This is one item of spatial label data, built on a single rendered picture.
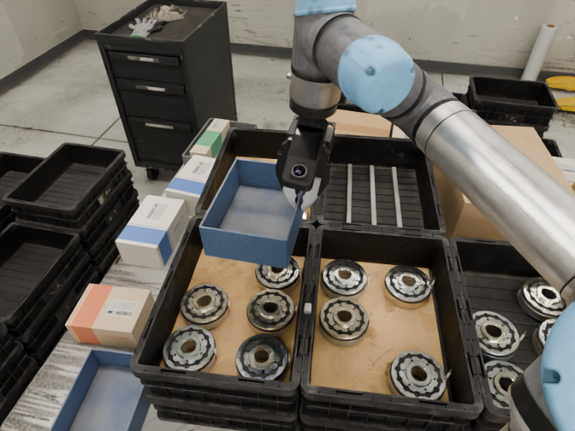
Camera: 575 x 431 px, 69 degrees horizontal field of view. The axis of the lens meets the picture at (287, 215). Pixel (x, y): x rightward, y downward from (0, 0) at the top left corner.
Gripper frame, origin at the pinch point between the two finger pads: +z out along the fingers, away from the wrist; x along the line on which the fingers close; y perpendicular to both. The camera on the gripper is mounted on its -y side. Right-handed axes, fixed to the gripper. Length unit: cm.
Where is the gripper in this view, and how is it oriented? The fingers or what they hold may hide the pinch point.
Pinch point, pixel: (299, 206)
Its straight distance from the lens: 74.0
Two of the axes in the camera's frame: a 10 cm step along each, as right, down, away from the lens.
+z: -0.7, 7.2, 7.0
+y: 2.4, -6.6, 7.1
